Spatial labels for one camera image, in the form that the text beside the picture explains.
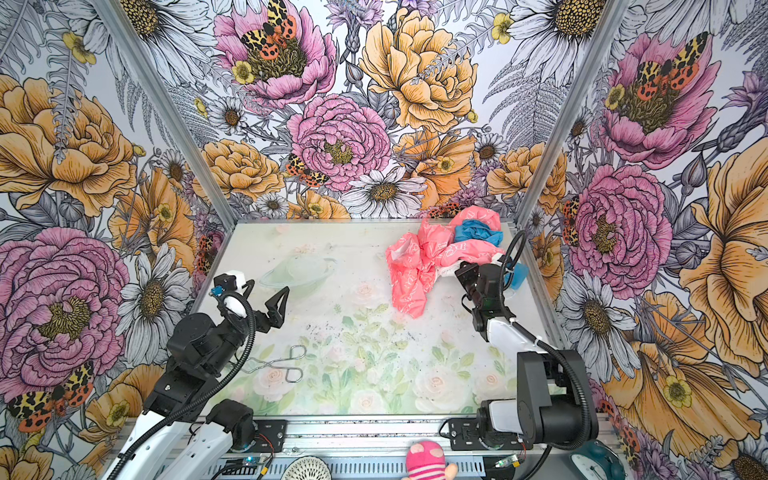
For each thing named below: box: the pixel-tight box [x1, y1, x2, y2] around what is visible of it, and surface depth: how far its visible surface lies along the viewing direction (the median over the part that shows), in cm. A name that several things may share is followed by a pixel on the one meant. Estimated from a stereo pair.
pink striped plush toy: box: [401, 440, 458, 480], surface depth 67 cm
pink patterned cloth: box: [385, 205, 506, 319], surface depth 99 cm
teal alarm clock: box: [569, 439, 628, 480], surface depth 67 cm
